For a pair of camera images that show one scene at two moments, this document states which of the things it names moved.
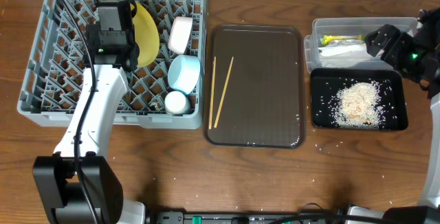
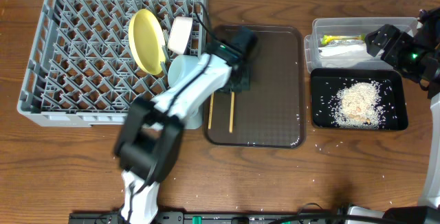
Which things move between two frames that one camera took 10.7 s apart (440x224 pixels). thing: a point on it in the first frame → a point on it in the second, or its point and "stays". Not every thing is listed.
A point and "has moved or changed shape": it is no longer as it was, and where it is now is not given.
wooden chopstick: (223, 92) → (232, 113)
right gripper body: (402, 52) stays
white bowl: (180, 34) stays
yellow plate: (146, 36) has moved or changed shape
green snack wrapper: (328, 38) stays
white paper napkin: (332, 50) stays
